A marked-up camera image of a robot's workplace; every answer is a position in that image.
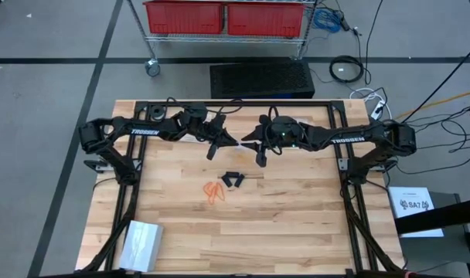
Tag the black power adapter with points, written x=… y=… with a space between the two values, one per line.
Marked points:
x=344 y=21

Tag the black perforated floor mat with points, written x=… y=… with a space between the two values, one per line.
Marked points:
x=262 y=79

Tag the orange rubber band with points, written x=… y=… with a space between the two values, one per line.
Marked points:
x=222 y=197
x=210 y=201

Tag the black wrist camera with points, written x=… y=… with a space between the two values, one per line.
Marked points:
x=213 y=153
x=262 y=159

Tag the black tape roll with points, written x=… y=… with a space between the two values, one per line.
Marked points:
x=157 y=112

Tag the grey cart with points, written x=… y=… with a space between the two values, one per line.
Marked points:
x=447 y=251

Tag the black bar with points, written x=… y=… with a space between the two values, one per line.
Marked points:
x=440 y=217

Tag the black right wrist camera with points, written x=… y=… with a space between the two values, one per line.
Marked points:
x=262 y=159

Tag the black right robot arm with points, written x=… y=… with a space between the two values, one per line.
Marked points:
x=347 y=140

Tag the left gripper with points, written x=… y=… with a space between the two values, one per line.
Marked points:
x=213 y=131

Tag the silver mounting bracket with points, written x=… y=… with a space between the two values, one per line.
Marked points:
x=99 y=166

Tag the white SA7 booklet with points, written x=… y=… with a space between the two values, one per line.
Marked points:
x=414 y=212

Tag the red plastic storage bin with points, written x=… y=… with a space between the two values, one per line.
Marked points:
x=266 y=19
x=184 y=17

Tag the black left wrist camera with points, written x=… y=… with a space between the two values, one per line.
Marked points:
x=213 y=153

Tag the white power strip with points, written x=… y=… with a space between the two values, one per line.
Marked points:
x=377 y=110

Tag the silver mounting plate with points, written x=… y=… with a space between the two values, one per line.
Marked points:
x=343 y=164

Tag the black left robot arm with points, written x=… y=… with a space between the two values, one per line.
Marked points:
x=144 y=132

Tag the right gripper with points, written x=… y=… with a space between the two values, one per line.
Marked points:
x=270 y=139

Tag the black aluminium table frame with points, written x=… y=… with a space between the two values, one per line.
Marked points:
x=297 y=103

